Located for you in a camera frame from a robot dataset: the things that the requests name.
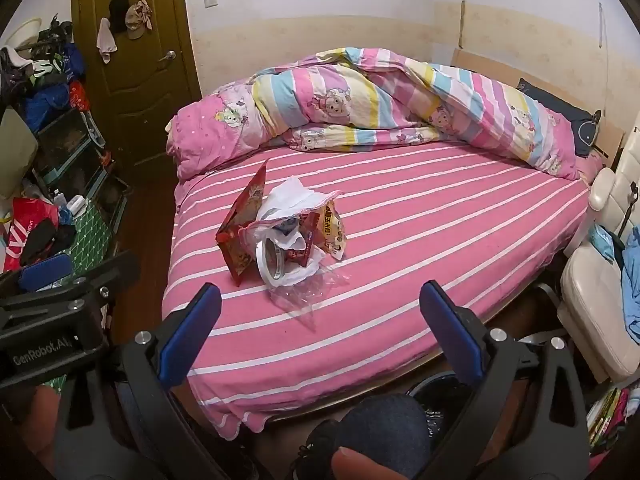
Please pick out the white hanging cloth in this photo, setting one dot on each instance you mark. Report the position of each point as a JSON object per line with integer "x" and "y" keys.
{"x": 106, "y": 40}

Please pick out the black cloth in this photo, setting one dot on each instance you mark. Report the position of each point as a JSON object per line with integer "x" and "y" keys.
{"x": 47, "y": 240}

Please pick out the light blue cloth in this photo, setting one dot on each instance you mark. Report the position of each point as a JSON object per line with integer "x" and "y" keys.
{"x": 631, "y": 285}

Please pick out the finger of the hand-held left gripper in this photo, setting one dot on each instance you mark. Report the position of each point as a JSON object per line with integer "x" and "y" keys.
{"x": 115, "y": 270}
{"x": 45, "y": 271}

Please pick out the light wooden headboard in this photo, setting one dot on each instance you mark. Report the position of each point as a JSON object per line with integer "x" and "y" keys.
{"x": 500, "y": 67}

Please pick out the white basin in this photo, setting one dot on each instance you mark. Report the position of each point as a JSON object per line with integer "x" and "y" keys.
{"x": 25, "y": 32}

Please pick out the pink striped bed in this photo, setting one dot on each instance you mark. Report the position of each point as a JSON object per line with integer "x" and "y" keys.
{"x": 400, "y": 220}

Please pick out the stack of colourful books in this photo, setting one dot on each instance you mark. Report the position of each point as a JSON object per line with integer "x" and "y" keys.
{"x": 605, "y": 420}

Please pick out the yellow snack packet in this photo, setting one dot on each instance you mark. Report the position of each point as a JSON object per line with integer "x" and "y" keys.
{"x": 330, "y": 232}

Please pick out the striped cartoon quilt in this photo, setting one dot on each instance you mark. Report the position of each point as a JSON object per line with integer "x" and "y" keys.
{"x": 350, "y": 95}

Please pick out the black cap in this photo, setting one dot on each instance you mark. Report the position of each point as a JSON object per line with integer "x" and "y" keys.
{"x": 119, "y": 12}

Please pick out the black bin liner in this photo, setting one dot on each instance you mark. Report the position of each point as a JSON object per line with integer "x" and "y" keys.
{"x": 442, "y": 405}

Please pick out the large red snack bag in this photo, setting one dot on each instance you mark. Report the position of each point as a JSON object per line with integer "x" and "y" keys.
{"x": 240, "y": 230}

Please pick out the black shoe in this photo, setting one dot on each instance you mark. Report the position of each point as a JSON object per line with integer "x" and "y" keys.
{"x": 315, "y": 450}

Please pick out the blue bag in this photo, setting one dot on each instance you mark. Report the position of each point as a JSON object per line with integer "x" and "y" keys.
{"x": 45, "y": 105}

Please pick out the beige cap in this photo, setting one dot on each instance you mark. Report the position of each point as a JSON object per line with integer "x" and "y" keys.
{"x": 136, "y": 20}

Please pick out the clear plastic wrap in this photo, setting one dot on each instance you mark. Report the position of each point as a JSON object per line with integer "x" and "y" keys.
{"x": 310, "y": 295}

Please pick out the brown wooden door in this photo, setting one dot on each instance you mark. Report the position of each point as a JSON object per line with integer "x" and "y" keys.
{"x": 145, "y": 110}

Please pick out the white tape roll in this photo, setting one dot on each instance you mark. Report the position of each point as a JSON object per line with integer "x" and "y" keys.
{"x": 261, "y": 260}

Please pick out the dark blue pillow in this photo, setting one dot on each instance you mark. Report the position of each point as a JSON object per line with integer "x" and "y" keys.
{"x": 565, "y": 115}

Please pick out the green patterned box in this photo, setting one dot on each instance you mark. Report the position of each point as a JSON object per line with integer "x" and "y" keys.
{"x": 92, "y": 235}

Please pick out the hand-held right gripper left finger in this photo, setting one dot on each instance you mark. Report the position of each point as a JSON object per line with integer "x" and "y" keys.
{"x": 192, "y": 335}

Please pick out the person's leg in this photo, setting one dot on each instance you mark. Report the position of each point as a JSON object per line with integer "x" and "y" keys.
{"x": 385, "y": 425}

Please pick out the red white shopping bag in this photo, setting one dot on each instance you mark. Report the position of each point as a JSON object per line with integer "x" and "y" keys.
{"x": 22, "y": 235}

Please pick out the green storage rack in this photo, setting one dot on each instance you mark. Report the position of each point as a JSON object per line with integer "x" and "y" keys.
{"x": 75, "y": 155}

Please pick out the white plastic bag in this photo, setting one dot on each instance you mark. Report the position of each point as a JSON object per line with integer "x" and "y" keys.
{"x": 290, "y": 195}

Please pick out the cream office chair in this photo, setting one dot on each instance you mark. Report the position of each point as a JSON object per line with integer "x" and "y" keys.
{"x": 590, "y": 280}

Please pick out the blue-grey trash bin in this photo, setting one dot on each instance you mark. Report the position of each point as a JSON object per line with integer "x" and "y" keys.
{"x": 431, "y": 376}

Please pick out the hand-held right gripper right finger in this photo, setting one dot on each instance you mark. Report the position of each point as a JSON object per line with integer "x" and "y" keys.
{"x": 450, "y": 332}

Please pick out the teal cloth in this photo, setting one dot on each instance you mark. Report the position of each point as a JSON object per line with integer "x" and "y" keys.
{"x": 606, "y": 242}

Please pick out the pink cartoon pillow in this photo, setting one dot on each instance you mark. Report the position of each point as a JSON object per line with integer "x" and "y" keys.
{"x": 215, "y": 130}

